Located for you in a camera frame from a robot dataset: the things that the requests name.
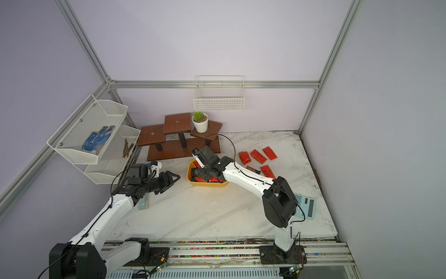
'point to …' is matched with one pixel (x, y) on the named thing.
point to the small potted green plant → (200, 120)
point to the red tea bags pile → (198, 179)
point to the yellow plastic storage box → (189, 174)
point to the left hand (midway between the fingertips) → (176, 181)
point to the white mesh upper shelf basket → (84, 135)
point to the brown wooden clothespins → (126, 150)
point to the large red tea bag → (258, 156)
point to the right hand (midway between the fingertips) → (206, 169)
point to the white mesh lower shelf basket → (110, 163)
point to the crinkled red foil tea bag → (245, 157)
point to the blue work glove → (96, 139)
